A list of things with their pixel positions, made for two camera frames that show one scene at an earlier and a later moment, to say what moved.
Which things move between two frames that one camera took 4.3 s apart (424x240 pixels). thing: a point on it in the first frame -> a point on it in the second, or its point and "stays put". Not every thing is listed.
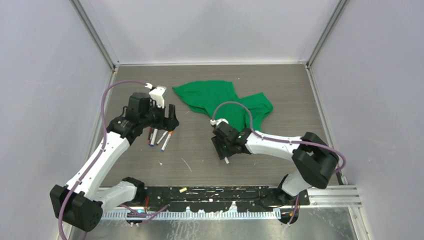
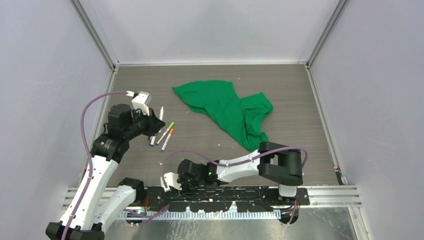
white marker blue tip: [165, 142] stays put
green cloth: [203, 97] stays put
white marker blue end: [153, 138] stays put
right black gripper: [222, 153] -> [180, 180]
